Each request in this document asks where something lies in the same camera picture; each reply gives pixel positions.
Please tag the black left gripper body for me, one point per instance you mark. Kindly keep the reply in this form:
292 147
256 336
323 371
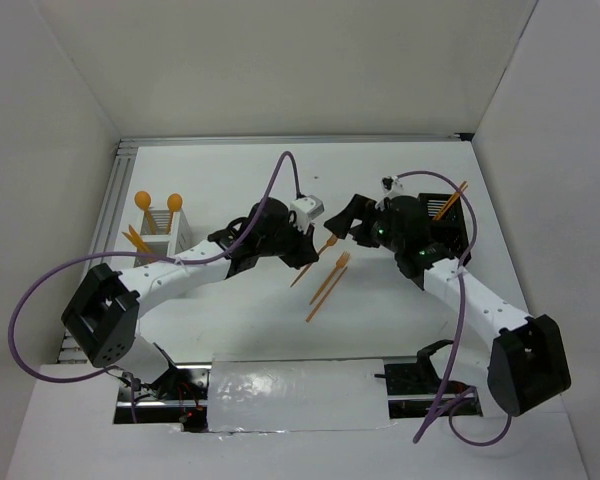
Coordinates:
289 244

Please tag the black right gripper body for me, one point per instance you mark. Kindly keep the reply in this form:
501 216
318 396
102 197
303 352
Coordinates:
378 232

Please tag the orange plastic fork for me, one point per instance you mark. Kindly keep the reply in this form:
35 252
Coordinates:
331 241
340 264

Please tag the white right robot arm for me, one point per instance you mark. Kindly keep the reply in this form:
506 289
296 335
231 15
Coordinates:
528 363

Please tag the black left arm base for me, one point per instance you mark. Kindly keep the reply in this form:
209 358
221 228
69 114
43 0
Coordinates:
181 399

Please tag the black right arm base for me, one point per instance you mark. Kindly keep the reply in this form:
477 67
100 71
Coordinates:
411 385

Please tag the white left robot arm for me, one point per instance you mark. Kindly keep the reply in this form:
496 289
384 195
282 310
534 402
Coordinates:
104 312

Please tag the black utensil caddy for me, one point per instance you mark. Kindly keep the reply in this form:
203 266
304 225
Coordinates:
449 233

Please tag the white utensil caddy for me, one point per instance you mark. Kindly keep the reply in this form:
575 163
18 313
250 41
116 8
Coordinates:
173 234

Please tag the white tape sheet front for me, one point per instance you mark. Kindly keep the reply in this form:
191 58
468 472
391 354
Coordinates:
297 396

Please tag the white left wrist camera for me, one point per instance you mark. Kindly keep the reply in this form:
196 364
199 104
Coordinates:
304 210

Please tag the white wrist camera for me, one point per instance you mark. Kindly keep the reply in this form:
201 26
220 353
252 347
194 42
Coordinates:
304 210
392 188

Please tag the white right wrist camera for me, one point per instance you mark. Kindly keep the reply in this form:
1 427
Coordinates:
392 188

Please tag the aluminium rail back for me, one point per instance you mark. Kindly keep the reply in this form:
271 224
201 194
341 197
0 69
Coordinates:
292 139

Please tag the aluminium rail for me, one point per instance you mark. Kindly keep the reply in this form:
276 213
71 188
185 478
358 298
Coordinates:
292 139
106 231

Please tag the aluminium rail left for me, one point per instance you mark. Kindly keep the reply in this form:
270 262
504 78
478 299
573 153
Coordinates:
106 231

